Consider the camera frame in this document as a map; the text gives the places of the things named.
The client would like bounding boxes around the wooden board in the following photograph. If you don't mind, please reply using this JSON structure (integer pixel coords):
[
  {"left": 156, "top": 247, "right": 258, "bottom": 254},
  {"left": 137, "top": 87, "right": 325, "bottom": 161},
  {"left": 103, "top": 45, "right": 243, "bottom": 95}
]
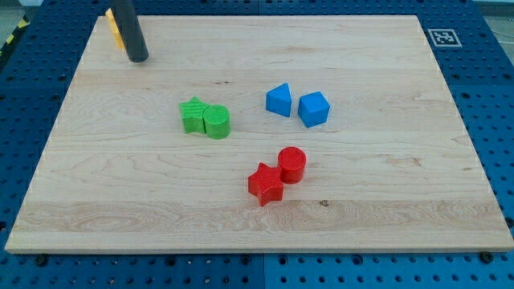
[{"left": 6, "top": 15, "right": 513, "bottom": 254}]

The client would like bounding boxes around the red cylinder block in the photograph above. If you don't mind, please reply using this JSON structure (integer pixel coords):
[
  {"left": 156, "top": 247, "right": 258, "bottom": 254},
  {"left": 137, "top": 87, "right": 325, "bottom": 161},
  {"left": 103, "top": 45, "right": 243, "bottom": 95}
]
[{"left": 277, "top": 146, "right": 307, "bottom": 184}]

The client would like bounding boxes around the red star block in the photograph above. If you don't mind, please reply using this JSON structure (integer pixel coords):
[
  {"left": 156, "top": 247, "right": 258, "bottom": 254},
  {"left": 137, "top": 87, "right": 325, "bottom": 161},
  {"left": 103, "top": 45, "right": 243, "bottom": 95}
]
[{"left": 248, "top": 162, "right": 284, "bottom": 206}]

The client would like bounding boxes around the green cylinder block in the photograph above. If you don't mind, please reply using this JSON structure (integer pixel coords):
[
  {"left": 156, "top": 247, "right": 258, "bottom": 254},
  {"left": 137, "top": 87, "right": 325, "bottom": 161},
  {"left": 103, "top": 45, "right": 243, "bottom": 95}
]
[{"left": 203, "top": 104, "right": 230, "bottom": 140}]

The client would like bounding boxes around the blue triangular prism block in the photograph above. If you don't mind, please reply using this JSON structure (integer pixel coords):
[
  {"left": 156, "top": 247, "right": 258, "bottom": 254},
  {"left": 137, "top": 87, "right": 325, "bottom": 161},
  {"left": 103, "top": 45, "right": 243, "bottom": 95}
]
[{"left": 266, "top": 83, "right": 292, "bottom": 117}]

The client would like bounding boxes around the blue cube block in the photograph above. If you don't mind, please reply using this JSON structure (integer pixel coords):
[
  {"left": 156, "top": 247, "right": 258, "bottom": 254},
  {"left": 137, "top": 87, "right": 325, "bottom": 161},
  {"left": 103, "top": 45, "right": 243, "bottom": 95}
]
[{"left": 298, "top": 92, "right": 330, "bottom": 128}]

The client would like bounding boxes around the green star block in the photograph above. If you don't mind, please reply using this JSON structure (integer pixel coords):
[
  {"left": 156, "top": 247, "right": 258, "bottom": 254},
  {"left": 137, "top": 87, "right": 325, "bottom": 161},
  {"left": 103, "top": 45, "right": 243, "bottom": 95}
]
[{"left": 179, "top": 96, "right": 210, "bottom": 133}]

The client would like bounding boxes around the yellow block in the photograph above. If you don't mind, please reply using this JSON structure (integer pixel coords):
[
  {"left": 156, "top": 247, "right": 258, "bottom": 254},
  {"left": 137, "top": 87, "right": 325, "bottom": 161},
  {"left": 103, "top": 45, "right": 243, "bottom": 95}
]
[{"left": 105, "top": 8, "right": 124, "bottom": 50}]

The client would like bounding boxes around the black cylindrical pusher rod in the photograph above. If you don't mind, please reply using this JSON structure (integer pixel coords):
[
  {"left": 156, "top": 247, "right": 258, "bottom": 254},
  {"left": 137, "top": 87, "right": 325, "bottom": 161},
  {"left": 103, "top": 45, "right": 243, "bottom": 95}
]
[{"left": 109, "top": 0, "right": 149, "bottom": 63}]

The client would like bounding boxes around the white fiducial marker tag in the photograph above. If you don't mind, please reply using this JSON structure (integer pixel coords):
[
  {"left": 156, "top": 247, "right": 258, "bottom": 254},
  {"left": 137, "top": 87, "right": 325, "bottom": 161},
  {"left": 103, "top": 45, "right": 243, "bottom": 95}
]
[{"left": 427, "top": 28, "right": 462, "bottom": 47}]

